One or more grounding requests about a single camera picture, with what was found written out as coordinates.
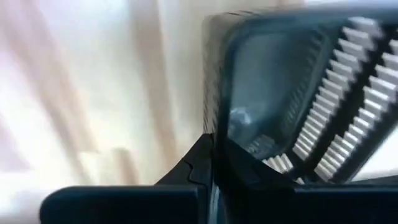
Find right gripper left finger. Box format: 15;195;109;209
201;8;387;187

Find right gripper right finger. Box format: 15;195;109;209
312;23;398;184

